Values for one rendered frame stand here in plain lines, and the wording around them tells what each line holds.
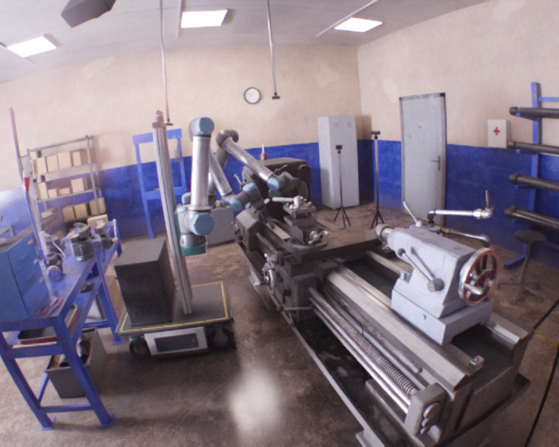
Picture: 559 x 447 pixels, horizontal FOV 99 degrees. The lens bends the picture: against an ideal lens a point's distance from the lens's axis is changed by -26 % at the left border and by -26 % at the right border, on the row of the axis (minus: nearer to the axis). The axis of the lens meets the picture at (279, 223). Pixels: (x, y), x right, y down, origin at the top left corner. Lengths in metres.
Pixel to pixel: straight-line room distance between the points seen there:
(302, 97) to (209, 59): 1.96
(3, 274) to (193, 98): 4.90
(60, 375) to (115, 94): 4.85
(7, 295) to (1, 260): 0.20
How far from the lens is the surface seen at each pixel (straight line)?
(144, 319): 2.56
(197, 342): 2.55
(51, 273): 2.38
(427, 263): 1.32
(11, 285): 1.91
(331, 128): 6.22
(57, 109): 6.46
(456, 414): 1.35
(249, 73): 6.33
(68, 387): 2.64
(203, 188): 2.02
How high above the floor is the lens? 1.62
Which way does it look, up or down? 16 degrees down
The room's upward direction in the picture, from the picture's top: 5 degrees counter-clockwise
